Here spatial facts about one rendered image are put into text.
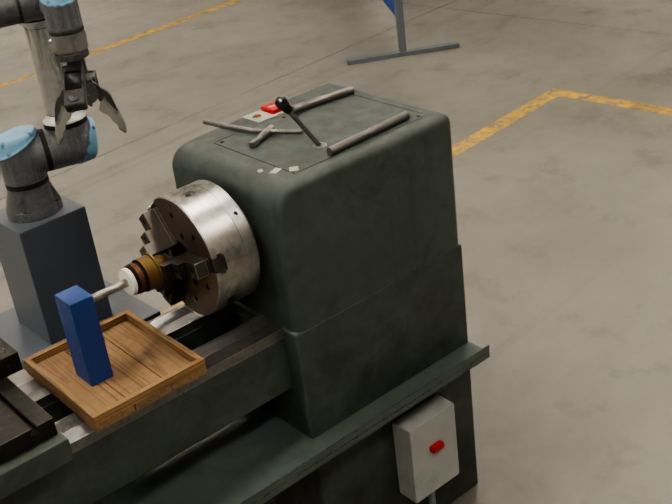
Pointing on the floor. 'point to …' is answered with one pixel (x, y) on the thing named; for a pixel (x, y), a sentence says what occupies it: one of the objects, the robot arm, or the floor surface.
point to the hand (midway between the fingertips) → (93, 140)
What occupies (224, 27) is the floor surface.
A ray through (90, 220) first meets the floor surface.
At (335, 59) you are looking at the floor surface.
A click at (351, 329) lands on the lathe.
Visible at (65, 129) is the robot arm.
